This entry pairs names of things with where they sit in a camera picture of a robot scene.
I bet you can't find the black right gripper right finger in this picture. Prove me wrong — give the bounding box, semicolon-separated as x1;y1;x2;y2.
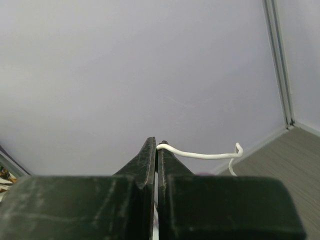
157;141;307;240

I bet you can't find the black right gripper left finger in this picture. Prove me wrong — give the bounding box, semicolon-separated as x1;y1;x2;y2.
0;137;157;240

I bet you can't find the white cable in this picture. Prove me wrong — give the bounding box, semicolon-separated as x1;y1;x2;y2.
156;142;245;177

